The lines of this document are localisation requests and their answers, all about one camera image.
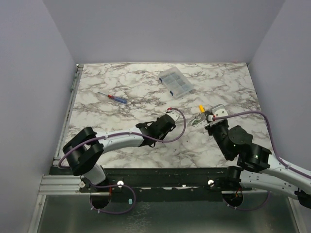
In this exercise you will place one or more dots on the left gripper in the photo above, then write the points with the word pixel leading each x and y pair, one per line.
pixel 163 137

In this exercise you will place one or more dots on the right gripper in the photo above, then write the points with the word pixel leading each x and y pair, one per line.
pixel 210 125

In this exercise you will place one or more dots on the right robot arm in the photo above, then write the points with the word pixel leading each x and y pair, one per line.
pixel 257 166

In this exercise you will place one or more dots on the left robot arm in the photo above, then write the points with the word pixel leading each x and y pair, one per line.
pixel 83 161

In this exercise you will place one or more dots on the yellow screwdriver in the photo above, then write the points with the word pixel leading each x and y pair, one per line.
pixel 202 109

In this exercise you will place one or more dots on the clear plastic screw box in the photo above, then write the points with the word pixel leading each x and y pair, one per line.
pixel 175 82

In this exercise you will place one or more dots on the blue red screwdriver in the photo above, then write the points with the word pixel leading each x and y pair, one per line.
pixel 114 98

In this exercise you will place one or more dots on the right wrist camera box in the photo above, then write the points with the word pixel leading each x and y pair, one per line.
pixel 215 112

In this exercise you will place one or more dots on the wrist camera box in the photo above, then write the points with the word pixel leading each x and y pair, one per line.
pixel 215 112
pixel 174 114

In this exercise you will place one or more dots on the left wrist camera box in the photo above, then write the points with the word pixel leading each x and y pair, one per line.
pixel 174 114

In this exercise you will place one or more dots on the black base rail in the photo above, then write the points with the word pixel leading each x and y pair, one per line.
pixel 167 184

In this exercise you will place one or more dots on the aluminium frame rail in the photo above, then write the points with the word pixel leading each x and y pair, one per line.
pixel 73 91

